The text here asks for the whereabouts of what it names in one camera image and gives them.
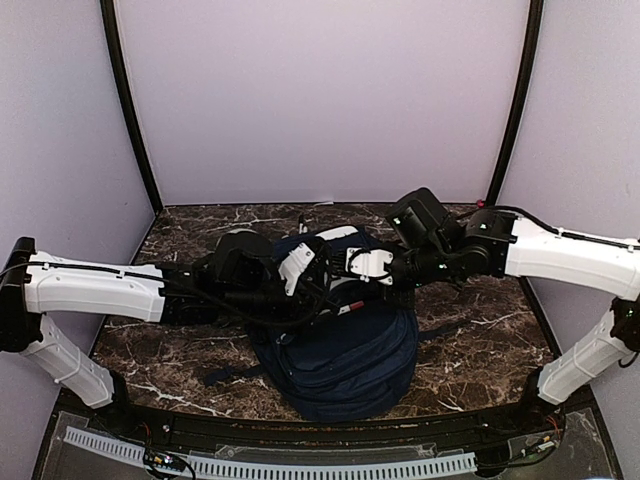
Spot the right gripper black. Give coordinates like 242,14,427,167
357,239,455,311

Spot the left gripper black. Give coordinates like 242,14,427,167
219,276,340,334

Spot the white marker red cap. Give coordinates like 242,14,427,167
337,301,365,316

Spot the navy blue student backpack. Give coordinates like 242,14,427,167
203,225,460,423

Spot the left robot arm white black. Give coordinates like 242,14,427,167
1,231,332,436

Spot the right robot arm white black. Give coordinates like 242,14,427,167
341,207,639,434

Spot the small circuit board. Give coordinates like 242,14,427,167
143,449,186,473

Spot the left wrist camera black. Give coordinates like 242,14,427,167
213,230,273,289

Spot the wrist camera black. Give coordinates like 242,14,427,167
385,187,449,248
213,230,273,289

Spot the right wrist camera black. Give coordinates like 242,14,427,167
385,187,449,248

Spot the grey slotted cable duct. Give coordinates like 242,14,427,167
63,426,477,479

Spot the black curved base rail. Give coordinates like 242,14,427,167
49,384,591,456

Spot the right black frame post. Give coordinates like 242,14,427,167
484,0,544,206

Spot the black frame post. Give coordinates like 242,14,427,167
99,0,164,215
484,0,544,206

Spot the left black frame post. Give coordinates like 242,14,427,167
99,0,164,215

